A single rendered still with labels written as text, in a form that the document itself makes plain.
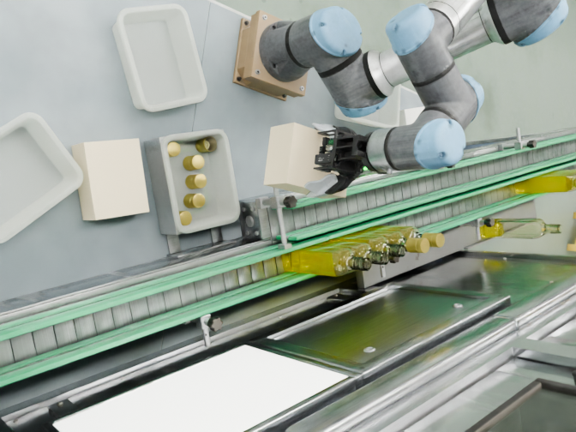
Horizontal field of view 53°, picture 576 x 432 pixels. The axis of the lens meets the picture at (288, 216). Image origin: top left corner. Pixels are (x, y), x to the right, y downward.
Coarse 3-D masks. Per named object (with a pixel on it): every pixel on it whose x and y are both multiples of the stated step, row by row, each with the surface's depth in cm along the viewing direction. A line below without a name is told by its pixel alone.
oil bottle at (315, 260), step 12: (300, 252) 136; (312, 252) 133; (324, 252) 130; (336, 252) 128; (348, 252) 128; (288, 264) 140; (300, 264) 137; (312, 264) 133; (324, 264) 130; (336, 264) 127; (336, 276) 128
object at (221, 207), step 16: (192, 144) 139; (224, 144) 137; (176, 160) 137; (208, 160) 142; (224, 160) 138; (176, 176) 137; (208, 176) 142; (224, 176) 140; (176, 192) 137; (192, 192) 139; (208, 192) 142; (224, 192) 141; (176, 208) 129; (192, 208) 139; (208, 208) 142; (224, 208) 142; (176, 224) 129; (192, 224) 135; (208, 224) 134; (224, 224) 137
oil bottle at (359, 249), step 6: (330, 246) 137; (336, 246) 135; (342, 246) 134; (348, 246) 133; (354, 246) 132; (360, 246) 131; (366, 246) 132; (354, 252) 130; (360, 252) 130; (372, 264) 133
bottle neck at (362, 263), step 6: (348, 258) 127; (354, 258) 125; (360, 258) 124; (366, 258) 123; (348, 264) 126; (354, 264) 125; (360, 264) 123; (366, 264) 125; (360, 270) 124; (366, 270) 123
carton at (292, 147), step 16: (272, 128) 118; (288, 128) 114; (304, 128) 114; (272, 144) 117; (288, 144) 113; (304, 144) 114; (320, 144) 117; (272, 160) 116; (288, 160) 112; (304, 160) 114; (272, 176) 115; (288, 176) 112; (304, 176) 114; (320, 176) 117; (304, 192) 121
